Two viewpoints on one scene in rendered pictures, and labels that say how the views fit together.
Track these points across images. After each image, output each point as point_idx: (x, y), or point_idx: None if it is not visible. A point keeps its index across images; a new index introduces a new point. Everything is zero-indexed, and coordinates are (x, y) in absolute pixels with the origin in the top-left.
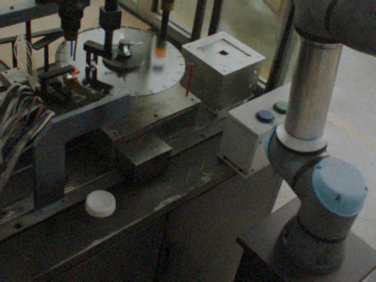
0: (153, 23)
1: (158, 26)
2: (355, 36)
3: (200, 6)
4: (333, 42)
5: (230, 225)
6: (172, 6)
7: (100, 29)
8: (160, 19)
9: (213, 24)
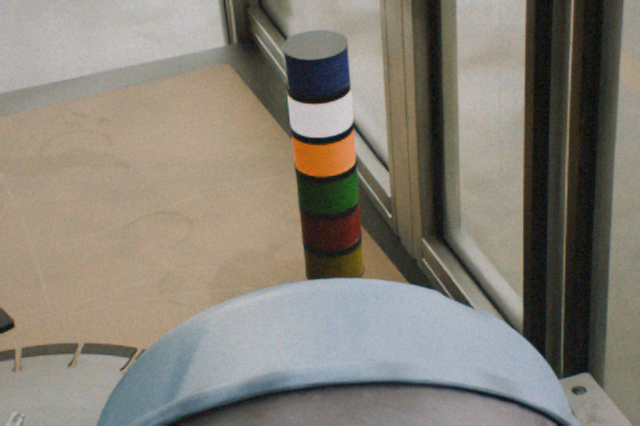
0: (430, 278)
1: (442, 292)
2: None
3: (532, 247)
4: None
5: None
6: (345, 270)
7: (27, 361)
8: (443, 268)
9: (573, 328)
